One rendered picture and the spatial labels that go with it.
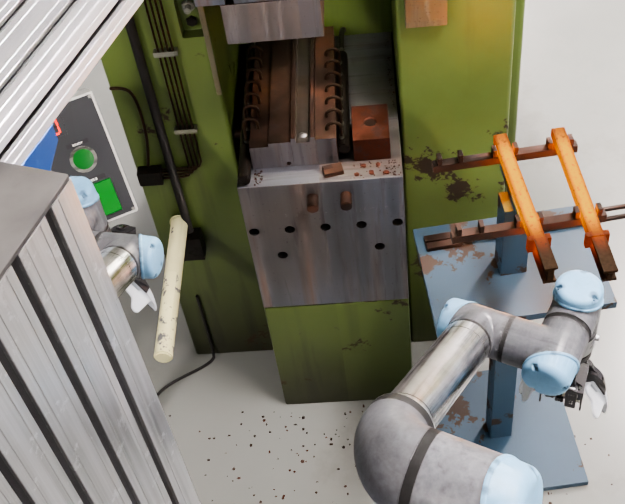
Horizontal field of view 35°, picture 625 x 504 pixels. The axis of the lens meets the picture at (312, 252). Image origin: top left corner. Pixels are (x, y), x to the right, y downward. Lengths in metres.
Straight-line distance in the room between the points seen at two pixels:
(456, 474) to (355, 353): 1.61
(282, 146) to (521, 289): 0.63
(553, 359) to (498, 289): 0.77
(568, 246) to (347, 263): 0.54
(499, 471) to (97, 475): 0.51
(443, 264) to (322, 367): 0.65
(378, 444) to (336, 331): 1.49
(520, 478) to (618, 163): 2.55
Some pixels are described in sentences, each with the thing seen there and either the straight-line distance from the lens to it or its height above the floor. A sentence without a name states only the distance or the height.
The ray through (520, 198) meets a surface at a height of 1.01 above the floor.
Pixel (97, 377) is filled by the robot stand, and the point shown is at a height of 1.86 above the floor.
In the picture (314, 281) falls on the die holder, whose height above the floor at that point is 0.57.
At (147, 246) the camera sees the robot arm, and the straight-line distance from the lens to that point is 1.71.
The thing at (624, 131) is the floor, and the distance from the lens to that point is 3.77.
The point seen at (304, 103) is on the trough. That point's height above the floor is 0.99.
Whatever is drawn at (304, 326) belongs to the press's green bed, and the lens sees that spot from 2.67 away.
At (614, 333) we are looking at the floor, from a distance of 3.15.
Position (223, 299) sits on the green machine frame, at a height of 0.27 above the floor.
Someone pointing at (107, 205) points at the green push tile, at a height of 1.00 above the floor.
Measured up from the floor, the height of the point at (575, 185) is 1.01.
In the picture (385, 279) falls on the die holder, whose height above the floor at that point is 0.56.
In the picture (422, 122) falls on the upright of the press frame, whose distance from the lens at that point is 2.42.
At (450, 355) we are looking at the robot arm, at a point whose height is 1.34.
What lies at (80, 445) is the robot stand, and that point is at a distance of 0.82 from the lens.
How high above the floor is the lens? 2.49
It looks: 48 degrees down
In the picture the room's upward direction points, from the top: 9 degrees counter-clockwise
